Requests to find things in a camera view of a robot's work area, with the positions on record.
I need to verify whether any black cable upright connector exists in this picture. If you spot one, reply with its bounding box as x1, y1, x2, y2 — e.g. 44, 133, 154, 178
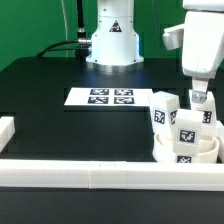
76, 0, 86, 38

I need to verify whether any black thick cable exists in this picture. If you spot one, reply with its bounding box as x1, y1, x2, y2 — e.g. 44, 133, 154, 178
35, 40, 92, 61

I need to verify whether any white paper marker sheet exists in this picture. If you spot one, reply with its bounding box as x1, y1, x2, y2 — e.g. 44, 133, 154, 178
64, 87, 153, 107

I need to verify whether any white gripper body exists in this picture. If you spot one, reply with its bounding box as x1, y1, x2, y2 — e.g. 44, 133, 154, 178
163, 11, 224, 79

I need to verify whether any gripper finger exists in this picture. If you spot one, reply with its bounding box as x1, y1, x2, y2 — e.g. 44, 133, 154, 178
192, 78, 209, 104

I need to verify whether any white U-shaped fence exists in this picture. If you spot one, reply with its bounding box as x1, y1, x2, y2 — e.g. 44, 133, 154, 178
0, 116, 224, 192

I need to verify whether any thin white cable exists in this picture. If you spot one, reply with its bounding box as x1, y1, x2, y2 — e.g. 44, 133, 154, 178
60, 0, 69, 58

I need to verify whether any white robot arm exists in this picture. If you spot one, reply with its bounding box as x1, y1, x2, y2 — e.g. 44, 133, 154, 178
86, 0, 224, 104

